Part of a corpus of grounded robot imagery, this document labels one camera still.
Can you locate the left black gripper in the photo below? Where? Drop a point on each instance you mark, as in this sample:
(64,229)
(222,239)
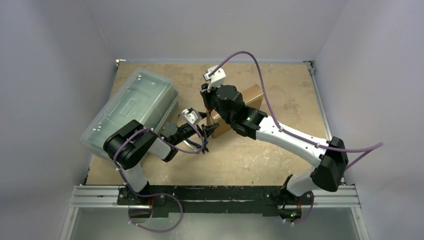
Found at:
(209,128)

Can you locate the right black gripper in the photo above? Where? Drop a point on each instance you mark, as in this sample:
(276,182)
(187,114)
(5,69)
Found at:
(208,100)

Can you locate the brown cardboard express box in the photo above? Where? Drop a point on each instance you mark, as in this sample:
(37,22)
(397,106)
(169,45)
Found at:
(252,97)

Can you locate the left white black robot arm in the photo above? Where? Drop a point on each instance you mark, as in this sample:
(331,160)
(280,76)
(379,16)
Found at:
(127,146)

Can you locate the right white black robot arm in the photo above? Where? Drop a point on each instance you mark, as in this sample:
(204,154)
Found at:
(327,157)

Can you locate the clear plastic storage bin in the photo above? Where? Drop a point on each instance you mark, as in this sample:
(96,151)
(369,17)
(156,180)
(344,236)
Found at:
(145,96)

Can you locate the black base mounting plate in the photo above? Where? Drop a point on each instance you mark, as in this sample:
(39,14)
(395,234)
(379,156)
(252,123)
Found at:
(267,200)

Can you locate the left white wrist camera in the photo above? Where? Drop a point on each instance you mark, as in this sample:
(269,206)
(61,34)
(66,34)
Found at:
(191,116)

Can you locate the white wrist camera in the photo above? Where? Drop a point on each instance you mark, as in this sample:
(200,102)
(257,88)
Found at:
(215,76)
(191,116)

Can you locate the blue handled pliers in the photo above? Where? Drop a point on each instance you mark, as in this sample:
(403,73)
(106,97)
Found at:
(197,146)

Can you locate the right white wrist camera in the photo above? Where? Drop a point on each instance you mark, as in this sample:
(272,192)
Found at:
(215,76)

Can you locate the aluminium frame rail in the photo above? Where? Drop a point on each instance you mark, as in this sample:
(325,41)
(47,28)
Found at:
(93,214)

